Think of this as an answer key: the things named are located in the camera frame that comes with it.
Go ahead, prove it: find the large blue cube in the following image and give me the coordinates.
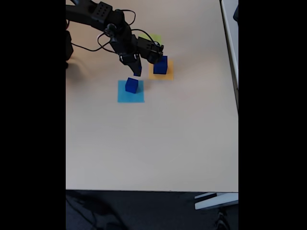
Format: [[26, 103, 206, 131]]
[[125, 77, 139, 94]]

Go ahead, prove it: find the green paper square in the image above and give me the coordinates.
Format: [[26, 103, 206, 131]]
[[138, 34, 162, 45]]

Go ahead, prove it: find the orange paper square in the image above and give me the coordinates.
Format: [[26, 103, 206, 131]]
[[148, 59, 174, 81]]

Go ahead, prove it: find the blue paper square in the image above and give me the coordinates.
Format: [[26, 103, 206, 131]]
[[117, 80, 145, 104]]

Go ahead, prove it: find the largest blue cube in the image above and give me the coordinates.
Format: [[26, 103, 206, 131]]
[[153, 56, 168, 75]]

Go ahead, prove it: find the white adjacent table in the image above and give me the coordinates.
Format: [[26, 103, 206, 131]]
[[220, 0, 239, 112]]

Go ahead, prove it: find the white table foot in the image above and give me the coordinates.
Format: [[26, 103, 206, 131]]
[[194, 192, 239, 211]]

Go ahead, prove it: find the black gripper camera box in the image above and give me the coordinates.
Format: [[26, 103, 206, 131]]
[[147, 43, 165, 65]]

